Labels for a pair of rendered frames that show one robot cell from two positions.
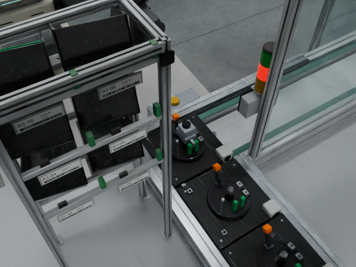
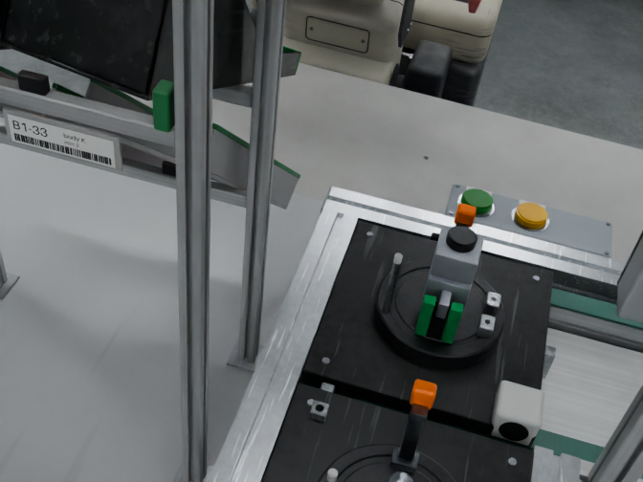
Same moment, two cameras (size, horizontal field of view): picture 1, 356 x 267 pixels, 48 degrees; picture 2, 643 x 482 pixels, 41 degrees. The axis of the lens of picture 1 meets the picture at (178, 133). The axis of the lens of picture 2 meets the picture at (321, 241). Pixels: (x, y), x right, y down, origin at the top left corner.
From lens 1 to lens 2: 0.64 m
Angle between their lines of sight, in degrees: 29
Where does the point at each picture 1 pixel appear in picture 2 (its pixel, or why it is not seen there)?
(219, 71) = not seen: outside the picture
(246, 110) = (631, 282)
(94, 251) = (25, 362)
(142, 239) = (135, 433)
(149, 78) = (547, 164)
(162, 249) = not seen: outside the picture
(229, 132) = (607, 395)
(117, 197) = not seen: hidden behind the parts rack
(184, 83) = (621, 230)
